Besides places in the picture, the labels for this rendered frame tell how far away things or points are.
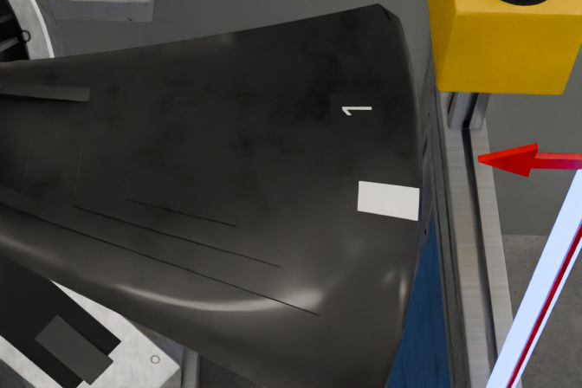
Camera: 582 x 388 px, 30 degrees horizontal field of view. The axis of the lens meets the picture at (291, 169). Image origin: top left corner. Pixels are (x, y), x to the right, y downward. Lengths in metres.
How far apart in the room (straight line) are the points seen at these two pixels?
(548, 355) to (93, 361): 1.29
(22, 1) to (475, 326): 0.42
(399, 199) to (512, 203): 1.29
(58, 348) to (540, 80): 0.41
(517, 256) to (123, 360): 1.36
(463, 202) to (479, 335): 0.13
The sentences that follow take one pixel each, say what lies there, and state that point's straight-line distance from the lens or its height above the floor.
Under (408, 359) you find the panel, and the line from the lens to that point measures 1.30.
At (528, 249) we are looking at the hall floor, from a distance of 1.98.
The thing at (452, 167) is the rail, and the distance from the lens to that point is 0.96.
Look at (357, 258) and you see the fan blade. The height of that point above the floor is 1.15.
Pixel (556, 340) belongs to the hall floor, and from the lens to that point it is 1.90.
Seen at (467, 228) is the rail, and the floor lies 0.86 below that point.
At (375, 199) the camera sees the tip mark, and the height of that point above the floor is 1.16.
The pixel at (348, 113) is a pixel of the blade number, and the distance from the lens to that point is 0.57.
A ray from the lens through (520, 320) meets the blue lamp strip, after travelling 0.71.
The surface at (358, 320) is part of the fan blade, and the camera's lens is 0.54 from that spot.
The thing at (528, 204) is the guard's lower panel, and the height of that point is 0.14.
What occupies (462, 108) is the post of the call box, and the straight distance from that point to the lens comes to 0.97.
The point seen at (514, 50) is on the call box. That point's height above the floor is 1.03.
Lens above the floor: 1.62
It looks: 53 degrees down
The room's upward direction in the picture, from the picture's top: 4 degrees clockwise
